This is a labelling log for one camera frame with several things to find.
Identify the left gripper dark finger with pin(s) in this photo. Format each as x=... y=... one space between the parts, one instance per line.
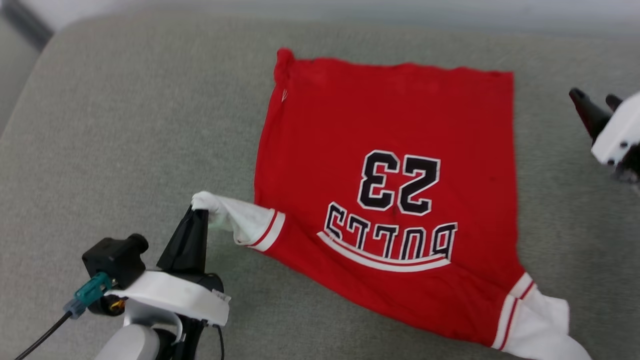
x=201 y=245
x=181 y=250

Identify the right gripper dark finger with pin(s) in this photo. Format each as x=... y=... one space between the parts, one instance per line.
x=614 y=102
x=592 y=114

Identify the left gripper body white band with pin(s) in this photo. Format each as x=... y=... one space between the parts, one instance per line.
x=175 y=297

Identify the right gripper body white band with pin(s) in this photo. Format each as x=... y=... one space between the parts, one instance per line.
x=622 y=130

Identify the red Bulls 23 jersey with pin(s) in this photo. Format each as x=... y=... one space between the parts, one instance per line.
x=390 y=125

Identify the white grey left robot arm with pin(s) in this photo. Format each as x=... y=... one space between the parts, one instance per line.
x=132 y=342

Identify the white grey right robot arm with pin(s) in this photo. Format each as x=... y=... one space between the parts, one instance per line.
x=631 y=170

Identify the grey-green fabric sofa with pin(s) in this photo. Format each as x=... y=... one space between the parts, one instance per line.
x=125 y=150

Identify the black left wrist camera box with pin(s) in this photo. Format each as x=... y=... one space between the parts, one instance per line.
x=112 y=257

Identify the dark grey wall strip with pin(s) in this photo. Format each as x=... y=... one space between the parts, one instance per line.
x=25 y=20

